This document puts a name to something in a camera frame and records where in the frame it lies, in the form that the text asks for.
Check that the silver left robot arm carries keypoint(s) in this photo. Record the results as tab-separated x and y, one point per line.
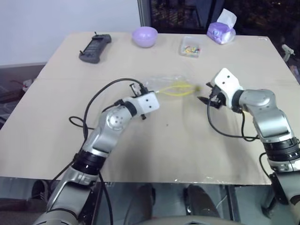
112	122

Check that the red and white clutter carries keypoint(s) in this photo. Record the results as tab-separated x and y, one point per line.
22	85

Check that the dark rounded shape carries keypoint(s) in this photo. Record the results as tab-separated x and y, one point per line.
199	199

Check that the purple tissue pack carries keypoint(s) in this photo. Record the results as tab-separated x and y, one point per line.
221	31

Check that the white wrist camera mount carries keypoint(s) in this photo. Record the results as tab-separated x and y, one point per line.
226	80
148	103

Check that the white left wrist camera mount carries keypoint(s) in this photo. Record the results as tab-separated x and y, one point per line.
148	103

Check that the purple plastic bowl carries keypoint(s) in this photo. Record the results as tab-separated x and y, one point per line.
144	37

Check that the clear box of colourful pins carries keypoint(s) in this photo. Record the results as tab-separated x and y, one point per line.
191	47

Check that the white handheld tool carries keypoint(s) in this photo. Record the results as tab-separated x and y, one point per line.
287	50

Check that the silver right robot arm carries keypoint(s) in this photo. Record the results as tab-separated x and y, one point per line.
267	110

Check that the grey window post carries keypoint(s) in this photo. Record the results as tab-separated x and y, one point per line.
143	12

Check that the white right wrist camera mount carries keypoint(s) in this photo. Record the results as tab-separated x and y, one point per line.
226	80

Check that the dark window panel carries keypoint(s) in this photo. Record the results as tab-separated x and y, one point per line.
211	11

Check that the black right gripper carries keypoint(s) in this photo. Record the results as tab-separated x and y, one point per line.
217	98

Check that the black handheld remote controller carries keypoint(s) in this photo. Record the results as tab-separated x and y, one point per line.
95	48

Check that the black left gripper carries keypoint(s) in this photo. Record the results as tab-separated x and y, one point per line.
137	90

